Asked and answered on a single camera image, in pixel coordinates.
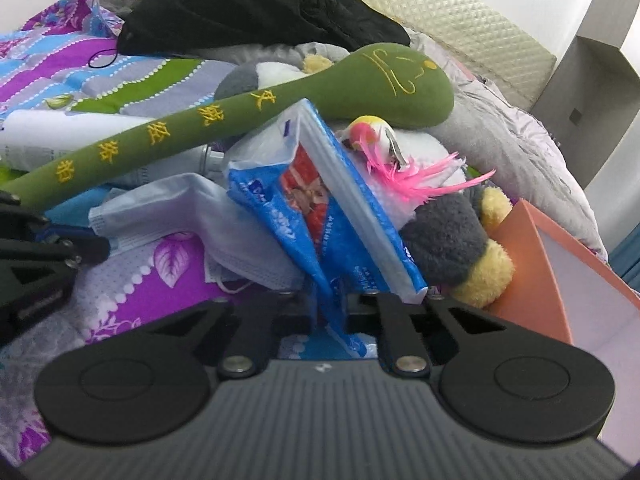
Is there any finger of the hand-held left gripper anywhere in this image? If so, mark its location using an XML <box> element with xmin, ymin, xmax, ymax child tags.
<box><xmin>0</xmin><ymin>227</ymin><xmax>112</xmax><ymax>291</ymax></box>
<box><xmin>0</xmin><ymin>194</ymin><xmax>51</xmax><ymax>233</ymax></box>

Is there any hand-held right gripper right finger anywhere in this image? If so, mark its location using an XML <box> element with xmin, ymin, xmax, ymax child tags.
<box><xmin>345</xmin><ymin>290</ymin><xmax>512</xmax><ymax>377</ymax></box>

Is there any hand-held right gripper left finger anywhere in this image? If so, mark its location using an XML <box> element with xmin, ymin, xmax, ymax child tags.
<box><xmin>132</xmin><ymin>290</ymin><xmax>315</xmax><ymax>380</ymax></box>

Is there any blue tissue packet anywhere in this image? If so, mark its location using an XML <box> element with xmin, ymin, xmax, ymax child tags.
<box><xmin>227</xmin><ymin>99</ymin><xmax>430</xmax><ymax>361</ymax></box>

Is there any pink cardboard box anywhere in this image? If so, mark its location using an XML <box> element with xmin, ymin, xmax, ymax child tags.
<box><xmin>487</xmin><ymin>197</ymin><xmax>640</xmax><ymax>361</ymax></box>

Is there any white tube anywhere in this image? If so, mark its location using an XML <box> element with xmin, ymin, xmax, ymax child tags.
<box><xmin>0</xmin><ymin>110</ymin><xmax>226</xmax><ymax>186</ymax></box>

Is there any grey yellow penguin plush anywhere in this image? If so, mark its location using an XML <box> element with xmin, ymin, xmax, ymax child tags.
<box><xmin>214</xmin><ymin>52</ymin><xmax>516</xmax><ymax>308</ymax></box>

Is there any light blue face mask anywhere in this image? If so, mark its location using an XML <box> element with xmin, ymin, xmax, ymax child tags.
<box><xmin>89</xmin><ymin>172</ymin><xmax>307</xmax><ymax>295</ymax></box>

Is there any pink feather bird toy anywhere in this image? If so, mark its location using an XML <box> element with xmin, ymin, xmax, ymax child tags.
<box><xmin>336</xmin><ymin>115</ymin><xmax>497</xmax><ymax>206</ymax></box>

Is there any green plush stick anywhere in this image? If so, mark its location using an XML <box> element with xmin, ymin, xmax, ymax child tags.
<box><xmin>0</xmin><ymin>42</ymin><xmax>456</xmax><ymax>211</ymax></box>

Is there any grey duvet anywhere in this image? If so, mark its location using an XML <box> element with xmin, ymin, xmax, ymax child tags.
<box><xmin>200</xmin><ymin>25</ymin><xmax>608</xmax><ymax>261</ymax></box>

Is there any blue curtain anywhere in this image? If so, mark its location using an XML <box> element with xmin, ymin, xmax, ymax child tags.
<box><xmin>606</xmin><ymin>237</ymin><xmax>638</xmax><ymax>286</ymax></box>

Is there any black garment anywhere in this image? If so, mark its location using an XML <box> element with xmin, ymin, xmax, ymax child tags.
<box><xmin>116</xmin><ymin>0</ymin><xmax>412</xmax><ymax>58</ymax></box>

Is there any cream padded headboard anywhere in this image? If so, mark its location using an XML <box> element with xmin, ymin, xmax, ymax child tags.
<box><xmin>320</xmin><ymin>0</ymin><xmax>558</xmax><ymax>111</ymax></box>

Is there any black hair tie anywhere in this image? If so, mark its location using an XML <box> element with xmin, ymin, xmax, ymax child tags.
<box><xmin>88</xmin><ymin>42</ymin><xmax>122</xmax><ymax>69</ymax></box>

